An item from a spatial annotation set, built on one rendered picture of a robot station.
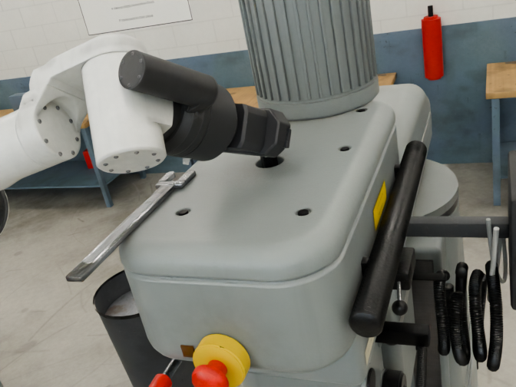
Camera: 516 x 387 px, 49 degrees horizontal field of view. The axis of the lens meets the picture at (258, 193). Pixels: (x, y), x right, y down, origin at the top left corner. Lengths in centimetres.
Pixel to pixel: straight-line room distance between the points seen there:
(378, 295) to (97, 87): 34
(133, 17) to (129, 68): 531
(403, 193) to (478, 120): 435
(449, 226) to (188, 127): 62
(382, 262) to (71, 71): 38
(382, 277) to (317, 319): 9
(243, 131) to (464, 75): 444
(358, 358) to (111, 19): 543
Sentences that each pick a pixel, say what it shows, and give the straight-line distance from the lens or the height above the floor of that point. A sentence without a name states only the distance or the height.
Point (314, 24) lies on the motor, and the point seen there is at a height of 203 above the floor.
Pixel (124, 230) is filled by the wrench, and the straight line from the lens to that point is 64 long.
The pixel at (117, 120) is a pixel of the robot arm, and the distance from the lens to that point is 52.
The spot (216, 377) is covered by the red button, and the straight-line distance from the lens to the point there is 60.
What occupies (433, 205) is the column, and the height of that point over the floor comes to 156.
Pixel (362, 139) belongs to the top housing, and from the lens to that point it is 77.
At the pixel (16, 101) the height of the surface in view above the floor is 102.
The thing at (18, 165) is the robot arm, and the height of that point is 200.
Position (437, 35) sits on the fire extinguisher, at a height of 116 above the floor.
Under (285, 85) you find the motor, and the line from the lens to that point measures 87.
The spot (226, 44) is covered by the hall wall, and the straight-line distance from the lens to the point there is 542.
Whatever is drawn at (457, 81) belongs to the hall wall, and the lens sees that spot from 504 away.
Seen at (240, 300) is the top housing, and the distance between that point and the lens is 58.
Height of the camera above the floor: 216
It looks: 24 degrees down
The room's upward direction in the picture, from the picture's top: 12 degrees counter-clockwise
